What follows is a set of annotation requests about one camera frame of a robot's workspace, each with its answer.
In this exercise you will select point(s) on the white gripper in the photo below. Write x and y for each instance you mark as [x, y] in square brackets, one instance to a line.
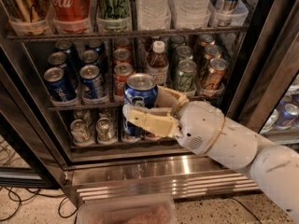
[201, 127]

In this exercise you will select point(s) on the blue pepsi can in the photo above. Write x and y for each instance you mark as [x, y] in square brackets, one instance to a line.
[59, 85]
[93, 82]
[59, 59]
[140, 90]

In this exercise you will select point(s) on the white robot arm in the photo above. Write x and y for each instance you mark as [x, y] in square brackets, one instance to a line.
[274, 169]

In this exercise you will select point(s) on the green lacroix can front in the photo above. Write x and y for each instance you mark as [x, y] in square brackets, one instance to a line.
[185, 75]

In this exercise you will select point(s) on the red coca-cola can front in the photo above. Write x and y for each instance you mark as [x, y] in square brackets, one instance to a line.
[121, 72]

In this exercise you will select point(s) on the red coca-cola can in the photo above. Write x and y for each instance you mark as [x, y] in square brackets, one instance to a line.
[122, 56]
[121, 72]

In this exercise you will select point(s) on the orange lacroix can front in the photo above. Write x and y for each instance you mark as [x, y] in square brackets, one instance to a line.
[214, 74]

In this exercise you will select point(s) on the orange lacroix can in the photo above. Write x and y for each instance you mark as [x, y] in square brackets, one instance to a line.
[211, 52]
[214, 74]

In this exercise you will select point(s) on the green lacroix can middle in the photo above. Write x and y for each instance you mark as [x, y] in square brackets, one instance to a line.
[183, 53]

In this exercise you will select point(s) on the steel fridge base grille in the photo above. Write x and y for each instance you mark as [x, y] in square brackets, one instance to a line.
[181, 177]

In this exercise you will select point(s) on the red coca-cola can middle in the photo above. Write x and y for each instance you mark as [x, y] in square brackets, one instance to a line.
[122, 56]

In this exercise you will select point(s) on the orange lacroix can middle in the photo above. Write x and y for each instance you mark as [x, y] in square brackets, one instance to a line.
[211, 52]

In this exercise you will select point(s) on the silver can bottom left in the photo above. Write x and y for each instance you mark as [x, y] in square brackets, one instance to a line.
[80, 131]

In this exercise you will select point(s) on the blue pepsi can front left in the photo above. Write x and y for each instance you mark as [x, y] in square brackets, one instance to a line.
[59, 85]

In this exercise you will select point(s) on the blue pepsi can middle left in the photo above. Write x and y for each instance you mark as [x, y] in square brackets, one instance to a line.
[59, 59]

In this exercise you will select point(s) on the green lacroix can top shelf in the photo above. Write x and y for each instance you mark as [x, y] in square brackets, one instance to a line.
[113, 9]

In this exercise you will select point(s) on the blue can right fridge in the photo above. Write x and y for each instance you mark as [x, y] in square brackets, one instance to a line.
[287, 114]

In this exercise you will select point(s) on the large coca-cola can top shelf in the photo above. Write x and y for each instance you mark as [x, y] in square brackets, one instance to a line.
[71, 10]

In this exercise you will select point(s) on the gold can top shelf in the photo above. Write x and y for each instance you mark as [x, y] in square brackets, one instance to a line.
[28, 10]

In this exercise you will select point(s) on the brown tea bottle white cap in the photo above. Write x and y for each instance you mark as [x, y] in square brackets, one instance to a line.
[157, 63]

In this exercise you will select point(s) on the clear water bottle top left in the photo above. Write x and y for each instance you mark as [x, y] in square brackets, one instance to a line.
[153, 15]

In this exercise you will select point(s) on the clear water bottle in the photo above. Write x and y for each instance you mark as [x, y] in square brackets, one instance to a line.
[153, 15]
[189, 14]

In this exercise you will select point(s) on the clear plastic bin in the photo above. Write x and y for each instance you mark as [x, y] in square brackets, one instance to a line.
[142, 209]

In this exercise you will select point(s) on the clear water bottle top right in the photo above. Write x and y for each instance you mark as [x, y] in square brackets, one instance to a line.
[189, 14]

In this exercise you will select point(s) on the middle wire shelf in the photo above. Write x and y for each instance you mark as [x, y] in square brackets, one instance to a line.
[104, 102]

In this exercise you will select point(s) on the wire shelf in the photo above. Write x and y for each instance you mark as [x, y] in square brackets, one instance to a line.
[104, 102]
[127, 34]

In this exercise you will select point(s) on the upper wire shelf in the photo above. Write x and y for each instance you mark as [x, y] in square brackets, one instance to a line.
[127, 34]

